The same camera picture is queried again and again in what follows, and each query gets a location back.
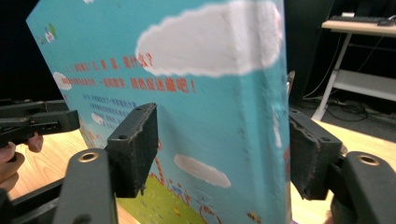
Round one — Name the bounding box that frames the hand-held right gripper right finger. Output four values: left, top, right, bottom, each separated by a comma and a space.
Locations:
289, 107, 344, 201

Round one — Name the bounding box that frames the black keyboard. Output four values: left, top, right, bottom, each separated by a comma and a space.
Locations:
330, 14, 396, 26

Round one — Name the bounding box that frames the tangle of black cables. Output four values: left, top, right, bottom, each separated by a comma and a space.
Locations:
303, 91, 396, 124

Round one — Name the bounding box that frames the sky blue picture book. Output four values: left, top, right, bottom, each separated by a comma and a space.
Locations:
25, 0, 292, 224

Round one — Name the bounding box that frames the white metal frame desk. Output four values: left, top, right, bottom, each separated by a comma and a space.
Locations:
311, 19, 396, 122

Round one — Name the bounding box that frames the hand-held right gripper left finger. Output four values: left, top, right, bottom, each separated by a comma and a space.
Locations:
104, 102, 159, 199

